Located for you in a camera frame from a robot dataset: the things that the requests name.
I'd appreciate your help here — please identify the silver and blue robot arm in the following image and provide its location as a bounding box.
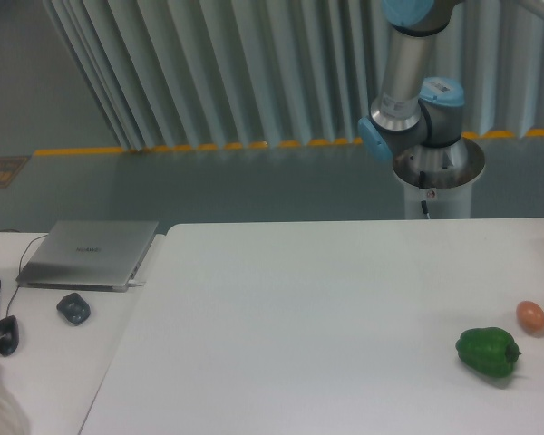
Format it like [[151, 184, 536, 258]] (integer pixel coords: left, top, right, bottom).
[[358, 1, 464, 160]]

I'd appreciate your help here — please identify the green bell pepper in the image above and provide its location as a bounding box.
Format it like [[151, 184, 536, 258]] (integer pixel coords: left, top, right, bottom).
[[455, 327, 521, 379]]

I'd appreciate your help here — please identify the white folding partition screen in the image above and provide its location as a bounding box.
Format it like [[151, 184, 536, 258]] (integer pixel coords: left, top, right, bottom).
[[44, 1, 544, 151]]

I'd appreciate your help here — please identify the silver closed laptop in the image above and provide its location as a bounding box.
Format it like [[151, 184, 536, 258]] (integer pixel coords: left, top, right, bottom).
[[16, 220, 158, 292]]

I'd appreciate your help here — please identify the small black plastic holder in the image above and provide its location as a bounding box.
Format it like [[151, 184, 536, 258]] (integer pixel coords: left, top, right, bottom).
[[56, 293, 92, 326]]

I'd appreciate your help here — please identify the brown egg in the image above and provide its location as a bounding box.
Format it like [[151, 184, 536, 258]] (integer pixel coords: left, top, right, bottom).
[[516, 300, 544, 334]]

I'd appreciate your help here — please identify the black computer mouse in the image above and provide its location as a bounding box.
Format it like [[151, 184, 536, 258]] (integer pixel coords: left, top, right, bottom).
[[0, 315, 19, 357]]

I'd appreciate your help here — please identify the black base cable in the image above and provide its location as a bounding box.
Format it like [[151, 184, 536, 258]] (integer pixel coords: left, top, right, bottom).
[[418, 170, 433, 221]]

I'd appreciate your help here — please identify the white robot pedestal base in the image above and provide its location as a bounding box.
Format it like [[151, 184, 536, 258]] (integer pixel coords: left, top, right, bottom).
[[393, 139, 486, 219]]

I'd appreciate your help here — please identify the black mouse cable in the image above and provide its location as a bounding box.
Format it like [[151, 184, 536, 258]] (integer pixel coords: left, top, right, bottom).
[[0, 227, 49, 320]]

